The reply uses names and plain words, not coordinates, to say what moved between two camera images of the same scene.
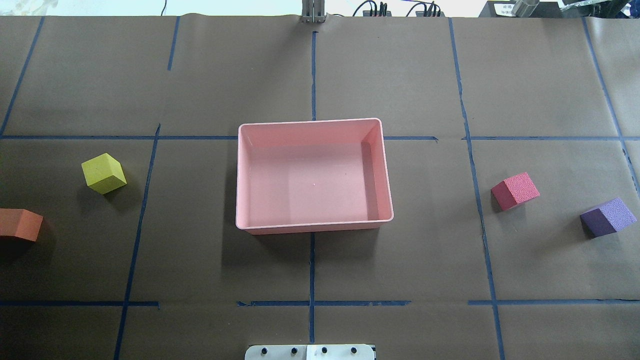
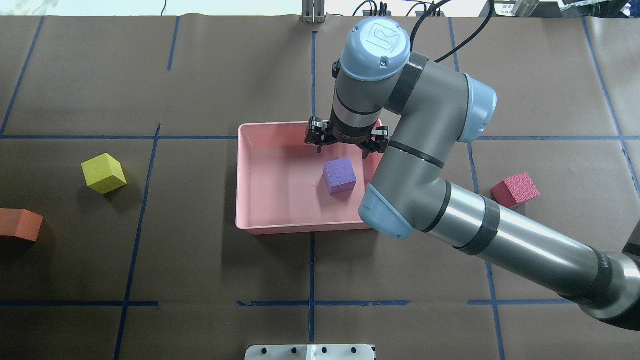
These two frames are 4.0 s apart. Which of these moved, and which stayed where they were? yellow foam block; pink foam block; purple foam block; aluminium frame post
Moved: purple foam block
Stayed: pink foam block; yellow foam block; aluminium frame post
